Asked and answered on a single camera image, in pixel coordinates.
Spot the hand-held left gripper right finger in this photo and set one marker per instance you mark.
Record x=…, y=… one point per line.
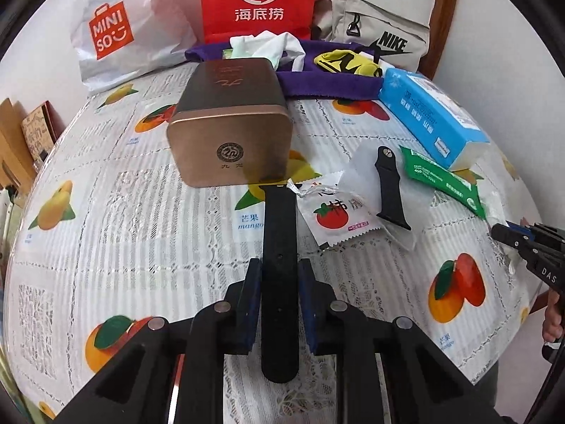
x=309, y=304

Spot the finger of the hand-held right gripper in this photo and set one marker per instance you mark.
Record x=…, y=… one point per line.
x=503, y=234
x=516, y=227

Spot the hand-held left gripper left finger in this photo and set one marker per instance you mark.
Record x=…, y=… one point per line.
x=251, y=304

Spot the green wet wipe packet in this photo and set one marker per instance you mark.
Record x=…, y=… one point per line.
x=441, y=181

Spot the tomato print sachet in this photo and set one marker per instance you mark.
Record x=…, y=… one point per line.
x=335, y=216

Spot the clear plastic bag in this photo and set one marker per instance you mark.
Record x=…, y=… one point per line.
x=362, y=172

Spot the purple fabric tray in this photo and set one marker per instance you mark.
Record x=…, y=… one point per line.
x=318, y=86

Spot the yellow pouch with black stripes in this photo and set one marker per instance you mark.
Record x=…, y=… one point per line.
x=348, y=64

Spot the light green cloth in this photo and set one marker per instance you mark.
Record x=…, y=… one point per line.
x=247, y=46

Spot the person's right hand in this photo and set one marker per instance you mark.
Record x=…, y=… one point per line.
x=554, y=322

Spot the blue tissue pack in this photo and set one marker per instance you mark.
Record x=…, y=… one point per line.
x=428, y=115

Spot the fruit print tablecloth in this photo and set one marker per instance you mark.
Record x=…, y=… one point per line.
x=132, y=229

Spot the dark green tin box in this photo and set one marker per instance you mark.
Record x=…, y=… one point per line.
x=229, y=141

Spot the grey waist bag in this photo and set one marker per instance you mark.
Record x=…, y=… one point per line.
x=379, y=22

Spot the wooden bed headboard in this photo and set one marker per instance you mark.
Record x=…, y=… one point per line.
x=13, y=141

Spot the red paper shopping bag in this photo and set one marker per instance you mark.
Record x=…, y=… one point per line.
x=260, y=4

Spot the white plastic shopping bag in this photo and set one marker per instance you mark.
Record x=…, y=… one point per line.
x=132, y=22

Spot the brown wooden door frame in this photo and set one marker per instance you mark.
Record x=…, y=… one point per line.
x=448, y=17

